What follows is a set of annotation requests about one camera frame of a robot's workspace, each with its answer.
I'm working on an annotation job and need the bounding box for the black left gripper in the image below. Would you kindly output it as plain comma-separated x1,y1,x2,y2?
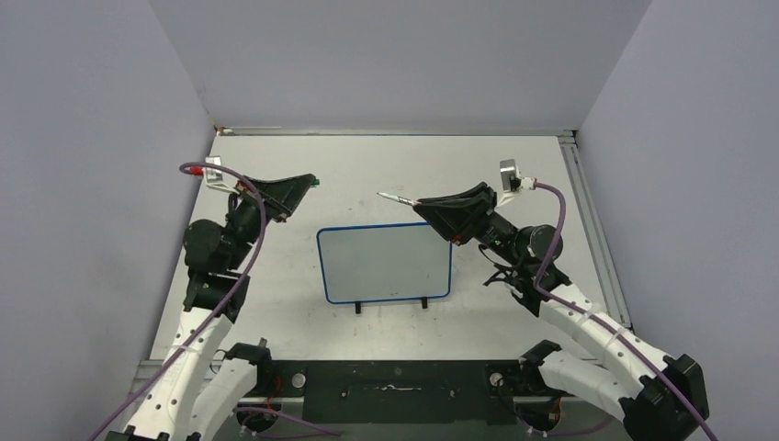
224,173,313,270

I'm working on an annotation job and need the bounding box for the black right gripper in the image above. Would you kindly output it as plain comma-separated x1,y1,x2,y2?
413,183,526,269

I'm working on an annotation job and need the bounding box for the white whiteboard marker pen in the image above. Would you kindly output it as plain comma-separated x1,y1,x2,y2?
377,192,419,207

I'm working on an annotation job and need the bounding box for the blue framed whiteboard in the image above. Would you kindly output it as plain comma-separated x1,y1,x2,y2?
316,222,453,305

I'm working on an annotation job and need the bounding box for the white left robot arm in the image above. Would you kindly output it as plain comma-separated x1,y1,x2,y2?
106,174,319,440

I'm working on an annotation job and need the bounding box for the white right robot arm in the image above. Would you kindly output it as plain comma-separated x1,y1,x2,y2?
410,178,716,440

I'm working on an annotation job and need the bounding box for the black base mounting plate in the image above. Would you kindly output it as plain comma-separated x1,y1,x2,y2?
239,359,560,424

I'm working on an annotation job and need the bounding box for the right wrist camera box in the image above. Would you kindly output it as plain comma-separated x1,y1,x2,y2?
499,159,523,195

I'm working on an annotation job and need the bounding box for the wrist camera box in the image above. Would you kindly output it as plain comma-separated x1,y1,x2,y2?
499,159,523,195
203,156,235,194

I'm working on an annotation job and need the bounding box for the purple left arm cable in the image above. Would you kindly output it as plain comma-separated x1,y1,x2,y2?
87,161,342,441

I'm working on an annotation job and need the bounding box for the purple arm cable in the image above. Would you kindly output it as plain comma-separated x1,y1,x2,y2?
517,179,719,441
87,161,342,441

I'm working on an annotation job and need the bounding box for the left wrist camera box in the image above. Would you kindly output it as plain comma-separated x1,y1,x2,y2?
203,156,235,194

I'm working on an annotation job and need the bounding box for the aluminium table edge rail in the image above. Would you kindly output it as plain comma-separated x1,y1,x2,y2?
215,127,576,138

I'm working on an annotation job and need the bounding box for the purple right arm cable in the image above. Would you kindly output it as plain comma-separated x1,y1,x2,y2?
517,179,719,441

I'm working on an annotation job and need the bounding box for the aluminium frame rail right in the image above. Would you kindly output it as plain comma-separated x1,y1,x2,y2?
558,130,633,329

